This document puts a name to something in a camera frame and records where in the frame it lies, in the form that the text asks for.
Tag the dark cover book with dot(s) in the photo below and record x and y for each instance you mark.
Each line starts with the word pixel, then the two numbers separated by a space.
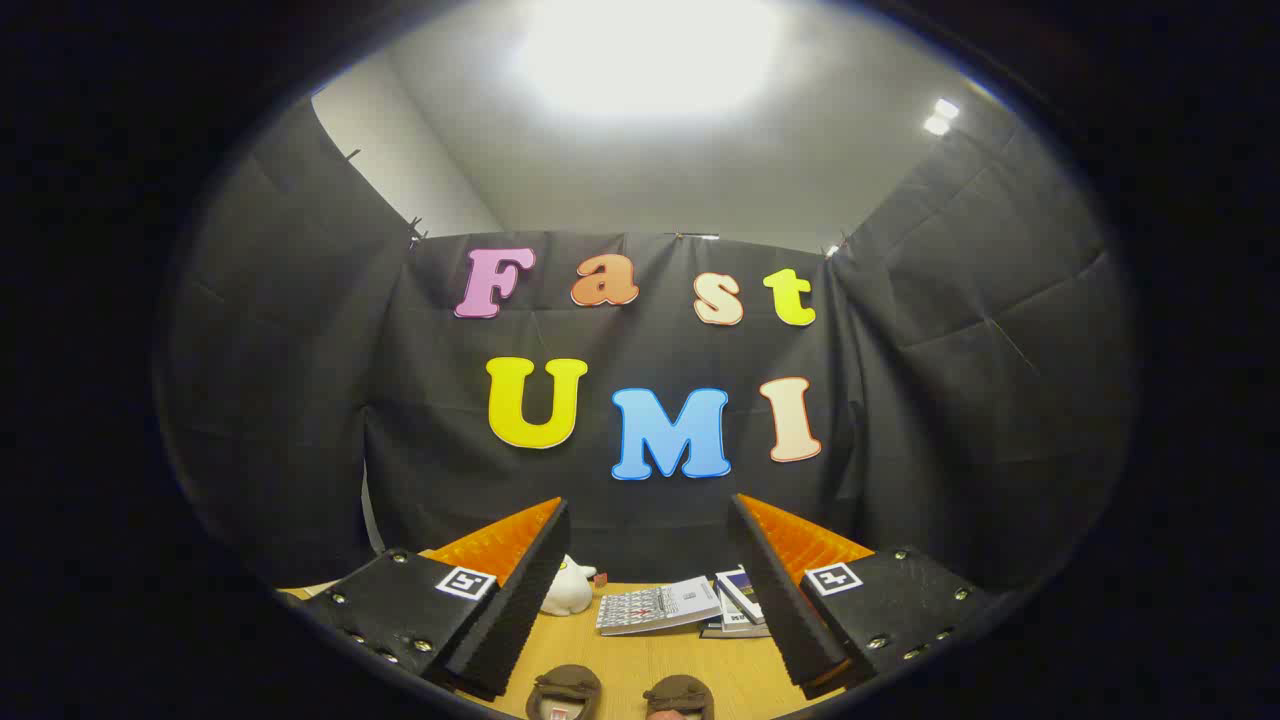
pixel 728 633

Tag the grey patterned cover book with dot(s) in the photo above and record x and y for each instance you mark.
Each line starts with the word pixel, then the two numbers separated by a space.
pixel 655 606

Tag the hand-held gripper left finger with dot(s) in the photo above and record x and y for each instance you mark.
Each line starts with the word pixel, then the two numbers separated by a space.
pixel 520 600

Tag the white paperback book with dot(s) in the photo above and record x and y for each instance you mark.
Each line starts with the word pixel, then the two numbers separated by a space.
pixel 732 617

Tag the white duck plush toy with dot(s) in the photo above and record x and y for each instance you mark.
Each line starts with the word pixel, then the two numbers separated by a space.
pixel 566 592

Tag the large ceiling light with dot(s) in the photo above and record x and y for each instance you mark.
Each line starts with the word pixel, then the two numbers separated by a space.
pixel 650 55

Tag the white book with blue picture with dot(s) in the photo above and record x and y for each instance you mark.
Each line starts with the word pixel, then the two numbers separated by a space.
pixel 740 588

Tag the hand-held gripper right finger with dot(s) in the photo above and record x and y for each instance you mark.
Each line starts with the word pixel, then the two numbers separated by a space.
pixel 775 590

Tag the small ceiling spotlight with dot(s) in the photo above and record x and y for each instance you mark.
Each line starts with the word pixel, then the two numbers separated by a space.
pixel 940 116

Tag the black backdrop cloth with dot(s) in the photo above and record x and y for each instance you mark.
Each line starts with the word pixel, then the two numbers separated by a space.
pixel 650 350

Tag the brown fuzzy shoe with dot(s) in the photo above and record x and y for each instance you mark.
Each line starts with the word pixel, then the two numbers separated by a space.
pixel 563 685
pixel 678 690

